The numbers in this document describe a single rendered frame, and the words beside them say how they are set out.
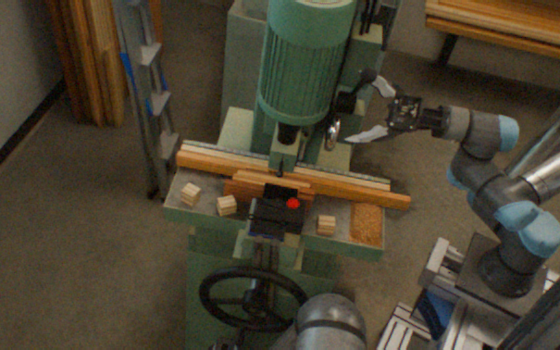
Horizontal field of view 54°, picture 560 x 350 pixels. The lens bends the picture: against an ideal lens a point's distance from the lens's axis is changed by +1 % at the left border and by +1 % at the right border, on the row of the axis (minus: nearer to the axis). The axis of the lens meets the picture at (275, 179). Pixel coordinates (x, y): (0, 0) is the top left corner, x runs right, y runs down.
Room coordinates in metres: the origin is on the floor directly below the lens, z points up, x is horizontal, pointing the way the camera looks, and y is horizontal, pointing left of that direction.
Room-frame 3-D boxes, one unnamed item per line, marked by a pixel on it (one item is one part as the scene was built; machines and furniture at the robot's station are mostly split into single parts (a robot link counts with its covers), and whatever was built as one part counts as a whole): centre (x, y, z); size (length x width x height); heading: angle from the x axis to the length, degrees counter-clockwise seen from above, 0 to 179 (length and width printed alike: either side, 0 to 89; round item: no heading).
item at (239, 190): (0.98, 0.01, 0.93); 0.24 x 0.01 x 0.06; 90
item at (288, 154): (1.09, -0.01, 1.03); 0.14 x 0.07 x 0.09; 0
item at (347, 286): (0.92, -0.27, 0.58); 0.12 x 0.08 x 0.08; 0
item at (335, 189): (1.07, -0.05, 0.92); 0.67 x 0.02 x 0.04; 90
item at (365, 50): (1.28, -0.16, 1.23); 0.09 x 0.08 x 0.15; 0
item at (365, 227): (0.98, -0.27, 0.92); 0.14 x 0.09 x 0.04; 0
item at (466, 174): (0.93, -0.44, 1.22); 0.11 x 0.08 x 0.11; 34
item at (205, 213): (0.96, -0.02, 0.87); 0.61 x 0.30 x 0.06; 90
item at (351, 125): (1.25, -0.17, 1.02); 0.09 x 0.07 x 0.12; 90
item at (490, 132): (0.95, -0.43, 1.31); 0.11 x 0.08 x 0.09; 90
